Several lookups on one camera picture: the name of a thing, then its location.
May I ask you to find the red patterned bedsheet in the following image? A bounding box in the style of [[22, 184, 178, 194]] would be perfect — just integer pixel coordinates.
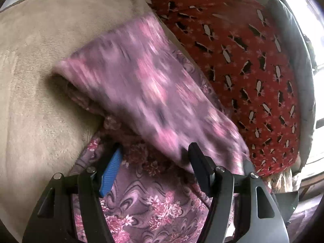
[[144, 0, 302, 178]]

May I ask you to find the beige fleece blanket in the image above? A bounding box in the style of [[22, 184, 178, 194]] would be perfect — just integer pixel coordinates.
[[0, 0, 159, 243]]

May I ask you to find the purple floral garment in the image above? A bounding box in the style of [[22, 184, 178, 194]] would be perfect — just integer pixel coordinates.
[[52, 13, 254, 243]]

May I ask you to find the grey pillow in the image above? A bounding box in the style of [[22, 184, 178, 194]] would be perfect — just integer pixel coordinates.
[[265, 0, 317, 173]]

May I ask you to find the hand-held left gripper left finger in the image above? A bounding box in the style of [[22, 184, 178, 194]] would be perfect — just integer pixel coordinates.
[[22, 144, 124, 243]]

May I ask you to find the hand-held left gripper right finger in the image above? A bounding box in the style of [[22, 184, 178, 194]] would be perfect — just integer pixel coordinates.
[[188, 142, 289, 243]]

